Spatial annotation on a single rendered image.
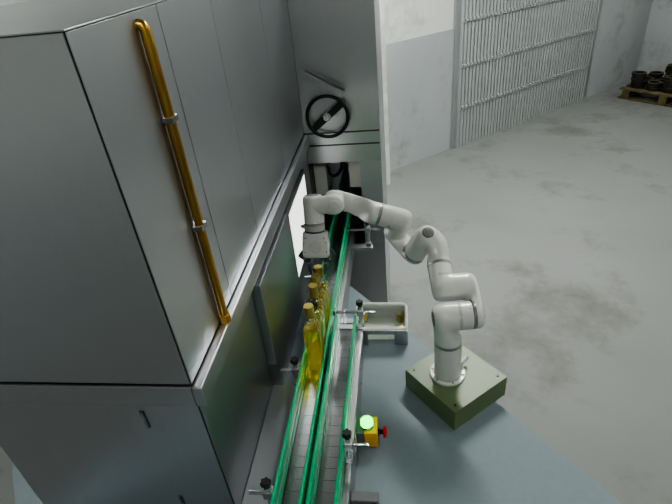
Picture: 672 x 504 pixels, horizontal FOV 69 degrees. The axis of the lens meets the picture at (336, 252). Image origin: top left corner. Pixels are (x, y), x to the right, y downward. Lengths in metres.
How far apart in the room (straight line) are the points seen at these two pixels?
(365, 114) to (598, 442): 1.97
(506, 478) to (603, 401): 1.42
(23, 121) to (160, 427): 0.76
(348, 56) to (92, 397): 1.74
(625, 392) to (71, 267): 2.78
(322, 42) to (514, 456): 1.83
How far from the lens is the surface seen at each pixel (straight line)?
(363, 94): 2.43
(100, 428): 1.42
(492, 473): 1.76
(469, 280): 1.72
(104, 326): 1.14
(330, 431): 1.68
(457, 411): 1.77
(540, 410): 2.95
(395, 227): 1.81
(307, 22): 2.39
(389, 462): 1.76
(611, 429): 2.98
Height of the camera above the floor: 2.21
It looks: 33 degrees down
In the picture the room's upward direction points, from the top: 6 degrees counter-clockwise
